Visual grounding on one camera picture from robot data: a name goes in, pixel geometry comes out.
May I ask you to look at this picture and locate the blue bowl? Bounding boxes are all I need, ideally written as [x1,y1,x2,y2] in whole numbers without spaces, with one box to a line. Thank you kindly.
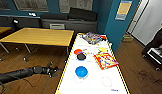
[75,65,89,80]

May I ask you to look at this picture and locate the dark bowl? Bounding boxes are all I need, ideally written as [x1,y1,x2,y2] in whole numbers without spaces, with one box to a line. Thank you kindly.
[76,53,87,62]

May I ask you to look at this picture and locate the red round puck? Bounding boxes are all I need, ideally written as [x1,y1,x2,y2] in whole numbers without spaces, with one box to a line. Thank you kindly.
[73,49,84,55]

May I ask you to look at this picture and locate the yellow wooden table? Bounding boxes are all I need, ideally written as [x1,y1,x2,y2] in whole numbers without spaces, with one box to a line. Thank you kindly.
[0,26,13,38]
[0,27,75,55]

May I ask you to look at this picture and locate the yellow white air hockey table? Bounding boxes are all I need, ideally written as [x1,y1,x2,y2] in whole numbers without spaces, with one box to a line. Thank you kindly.
[55,32,131,94]

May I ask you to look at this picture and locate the light grey box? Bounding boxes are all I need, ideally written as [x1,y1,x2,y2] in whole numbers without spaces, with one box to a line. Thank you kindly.
[50,23,66,30]

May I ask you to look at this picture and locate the small yellow item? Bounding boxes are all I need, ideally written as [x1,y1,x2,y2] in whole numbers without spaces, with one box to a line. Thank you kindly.
[98,47,109,53]

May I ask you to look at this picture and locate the dark grey sofa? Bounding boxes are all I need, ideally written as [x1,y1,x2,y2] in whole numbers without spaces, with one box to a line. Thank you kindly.
[40,7,99,33]

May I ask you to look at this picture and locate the small red item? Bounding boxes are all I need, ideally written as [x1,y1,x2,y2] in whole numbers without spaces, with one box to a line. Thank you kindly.
[100,35,108,40]

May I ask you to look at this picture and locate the long dark bench sofa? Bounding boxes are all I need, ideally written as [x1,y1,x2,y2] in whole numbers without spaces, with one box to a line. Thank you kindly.
[0,14,43,28]

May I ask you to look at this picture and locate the framed interior window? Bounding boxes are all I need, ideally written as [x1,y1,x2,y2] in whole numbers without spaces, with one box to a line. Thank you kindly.
[0,0,11,10]
[13,0,50,13]
[58,0,94,14]

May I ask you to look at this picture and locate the tan floor crate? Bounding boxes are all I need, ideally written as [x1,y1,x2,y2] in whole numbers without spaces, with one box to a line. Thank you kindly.
[122,34,135,43]

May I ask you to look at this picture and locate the beige pillar notice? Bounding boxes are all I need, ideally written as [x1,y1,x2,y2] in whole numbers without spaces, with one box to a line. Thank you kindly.
[116,0,133,21]

